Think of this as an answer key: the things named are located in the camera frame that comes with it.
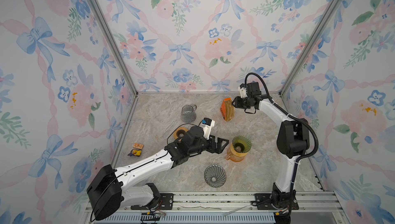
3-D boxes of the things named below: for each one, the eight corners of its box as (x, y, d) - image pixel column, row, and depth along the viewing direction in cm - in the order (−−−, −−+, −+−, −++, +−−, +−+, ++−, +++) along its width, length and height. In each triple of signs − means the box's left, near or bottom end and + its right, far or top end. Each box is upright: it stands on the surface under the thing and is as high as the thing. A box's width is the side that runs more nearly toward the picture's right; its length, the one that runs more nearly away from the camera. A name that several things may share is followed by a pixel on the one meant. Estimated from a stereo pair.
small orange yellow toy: (129, 156, 90) (128, 154, 88) (133, 145, 95) (131, 143, 93) (140, 156, 90) (139, 154, 88) (143, 145, 95) (142, 143, 93)
